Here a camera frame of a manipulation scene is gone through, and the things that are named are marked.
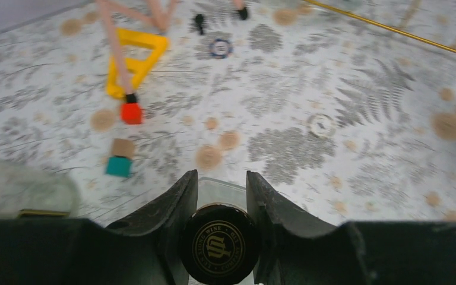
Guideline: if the pink music stand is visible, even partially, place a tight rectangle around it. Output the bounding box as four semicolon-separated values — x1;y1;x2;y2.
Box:
94;0;249;104

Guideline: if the brown wooden cube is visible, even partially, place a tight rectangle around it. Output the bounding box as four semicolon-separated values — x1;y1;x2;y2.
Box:
110;138;135;160

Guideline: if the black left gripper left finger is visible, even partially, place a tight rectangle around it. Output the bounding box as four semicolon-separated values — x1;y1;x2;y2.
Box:
0;170;198;284

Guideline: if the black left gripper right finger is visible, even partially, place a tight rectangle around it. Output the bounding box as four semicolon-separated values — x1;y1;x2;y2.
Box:
246;171;456;284

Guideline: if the clear bottle black cap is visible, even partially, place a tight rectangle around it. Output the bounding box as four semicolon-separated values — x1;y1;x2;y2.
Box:
178;178;261;284

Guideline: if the floral table cloth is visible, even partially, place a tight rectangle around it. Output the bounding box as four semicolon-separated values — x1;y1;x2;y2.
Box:
0;1;456;224

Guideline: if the frosted champagne bottle dark label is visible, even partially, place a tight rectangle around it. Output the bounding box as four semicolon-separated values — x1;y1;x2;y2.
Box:
0;160;80;219

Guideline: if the yellow triangle frame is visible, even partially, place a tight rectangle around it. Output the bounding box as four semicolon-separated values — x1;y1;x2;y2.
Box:
106;28;169;99

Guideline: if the red cube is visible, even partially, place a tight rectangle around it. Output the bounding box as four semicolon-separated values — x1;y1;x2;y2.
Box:
121;103;143;125

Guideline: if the white poker chip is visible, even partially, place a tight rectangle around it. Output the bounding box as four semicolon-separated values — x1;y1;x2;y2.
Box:
307;113;336;138

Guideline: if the teal cube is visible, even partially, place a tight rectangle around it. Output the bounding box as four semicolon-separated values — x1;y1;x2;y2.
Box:
105;156;132;178

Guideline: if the gold wire wine rack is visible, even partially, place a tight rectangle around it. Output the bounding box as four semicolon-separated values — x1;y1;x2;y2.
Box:
302;0;456;62

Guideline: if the small black screw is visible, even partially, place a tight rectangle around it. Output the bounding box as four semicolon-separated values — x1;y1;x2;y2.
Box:
194;14;205;35

